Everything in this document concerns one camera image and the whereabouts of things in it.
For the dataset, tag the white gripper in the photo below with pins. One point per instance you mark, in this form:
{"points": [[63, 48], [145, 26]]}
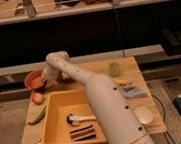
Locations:
{"points": [[51, 76]]}

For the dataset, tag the orange plastic bowl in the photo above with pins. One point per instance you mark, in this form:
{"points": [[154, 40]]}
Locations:
{"points": [[33, 80]]}

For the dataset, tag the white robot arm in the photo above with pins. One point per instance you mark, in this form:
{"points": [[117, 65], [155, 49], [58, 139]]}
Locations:
{"points": [[114, 114]]}

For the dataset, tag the yellow plastic tray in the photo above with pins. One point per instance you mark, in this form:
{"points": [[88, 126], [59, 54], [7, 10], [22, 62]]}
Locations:
{"points": [[60, 104]]}

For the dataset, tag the orange peach fruit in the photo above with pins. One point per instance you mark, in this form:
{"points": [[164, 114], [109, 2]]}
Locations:
{"points": [[37, 98]]}

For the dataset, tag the green plastic cup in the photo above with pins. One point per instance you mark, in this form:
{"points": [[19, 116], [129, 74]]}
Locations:
{"points": [[114, 69]]}

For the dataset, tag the striped brown sponge block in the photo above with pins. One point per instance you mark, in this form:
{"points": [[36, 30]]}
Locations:
{"points": [[84, 133]]}

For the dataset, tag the yellow banana toy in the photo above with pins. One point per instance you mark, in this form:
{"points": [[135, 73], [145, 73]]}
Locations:
{"points": [[122, 82]]}

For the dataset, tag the wooden table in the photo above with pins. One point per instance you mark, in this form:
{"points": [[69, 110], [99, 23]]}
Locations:
{"points": [[129, 70]]}

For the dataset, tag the blue grey cloth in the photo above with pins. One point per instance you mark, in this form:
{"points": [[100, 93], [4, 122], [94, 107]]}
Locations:
{"points": [[132, 92]]}

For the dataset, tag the white bowl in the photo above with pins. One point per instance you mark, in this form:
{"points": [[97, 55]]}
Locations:
{"points": [[143, 115]]}

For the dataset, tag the white handled black brush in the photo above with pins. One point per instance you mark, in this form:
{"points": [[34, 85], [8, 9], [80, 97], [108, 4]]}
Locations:
{"points": [[75, 120]]}

